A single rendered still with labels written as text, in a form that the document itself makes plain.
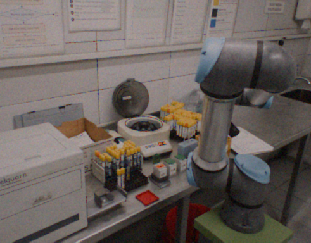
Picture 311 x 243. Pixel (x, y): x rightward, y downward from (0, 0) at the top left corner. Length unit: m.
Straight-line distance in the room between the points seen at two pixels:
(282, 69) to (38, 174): 0.69
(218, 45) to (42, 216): 0.70
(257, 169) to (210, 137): 0.20
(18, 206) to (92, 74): 0.88
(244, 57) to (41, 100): 1.07
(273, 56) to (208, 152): 0.35
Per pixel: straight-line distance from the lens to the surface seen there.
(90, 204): 1.14
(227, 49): 0.73
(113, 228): 1.13
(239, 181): 1.01
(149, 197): 1.23
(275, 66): 0.74
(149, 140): 1.50
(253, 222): 1.09
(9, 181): 0.90
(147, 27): 1.76
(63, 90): 1.57
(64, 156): 0.92
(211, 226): 1.08
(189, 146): 1.43
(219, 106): 0.81
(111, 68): 1.67
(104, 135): 1.44
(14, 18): 1.44
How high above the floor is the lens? 1.62
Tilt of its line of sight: 23 degrees down
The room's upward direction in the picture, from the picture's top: 3 degrees clockwise
